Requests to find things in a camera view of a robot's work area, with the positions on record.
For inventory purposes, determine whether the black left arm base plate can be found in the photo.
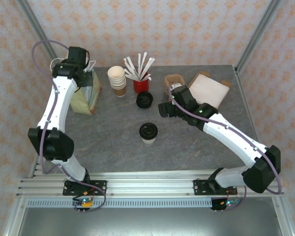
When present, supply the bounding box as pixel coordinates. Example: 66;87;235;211
62;179;108;197

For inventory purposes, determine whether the painted print paper bag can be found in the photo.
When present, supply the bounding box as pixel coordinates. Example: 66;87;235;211
50;58;103;116

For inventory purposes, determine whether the grey metal sheet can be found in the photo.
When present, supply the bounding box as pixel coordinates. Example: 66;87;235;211
4;207;295;236

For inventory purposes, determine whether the stack of white napkins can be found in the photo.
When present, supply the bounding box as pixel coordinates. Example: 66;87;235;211
188;73;230;109

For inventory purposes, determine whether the stack of brown paper cups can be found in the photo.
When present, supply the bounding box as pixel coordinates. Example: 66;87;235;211
107;65;127;98

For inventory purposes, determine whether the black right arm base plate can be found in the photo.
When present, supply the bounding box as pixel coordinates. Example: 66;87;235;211
193;179;237;197

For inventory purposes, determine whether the coffee cup with black lid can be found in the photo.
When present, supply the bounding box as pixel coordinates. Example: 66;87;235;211
139;122;159;146

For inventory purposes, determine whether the aluminium frame post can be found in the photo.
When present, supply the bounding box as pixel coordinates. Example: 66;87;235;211
235;0;280;74
16;0;58;61

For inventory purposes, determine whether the stack of black cup lids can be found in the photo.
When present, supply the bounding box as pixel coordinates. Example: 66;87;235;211
136;91;154;109

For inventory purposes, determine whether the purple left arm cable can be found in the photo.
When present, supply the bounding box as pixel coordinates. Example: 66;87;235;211
31;40;107;213

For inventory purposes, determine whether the slotted grey cable tray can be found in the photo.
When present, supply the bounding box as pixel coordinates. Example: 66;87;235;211
26;198;239;209

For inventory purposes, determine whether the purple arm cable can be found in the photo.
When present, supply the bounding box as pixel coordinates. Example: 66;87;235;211
169;88;283;212
31;40;107;213

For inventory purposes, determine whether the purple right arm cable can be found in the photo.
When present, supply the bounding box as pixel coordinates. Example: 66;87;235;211
169;88;283;212

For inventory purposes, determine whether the red plastic straw cup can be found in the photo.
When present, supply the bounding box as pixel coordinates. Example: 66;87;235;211
133;71;150;94

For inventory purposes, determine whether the aluminium table side rail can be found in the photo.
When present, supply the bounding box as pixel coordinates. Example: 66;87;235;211
234;65;271;158

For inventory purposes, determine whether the cardboard napkin box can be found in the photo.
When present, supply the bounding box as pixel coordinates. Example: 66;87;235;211
187;70;232;111

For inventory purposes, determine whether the aluminium mounting rail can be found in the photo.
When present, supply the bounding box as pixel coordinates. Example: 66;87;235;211
16;169;285;198

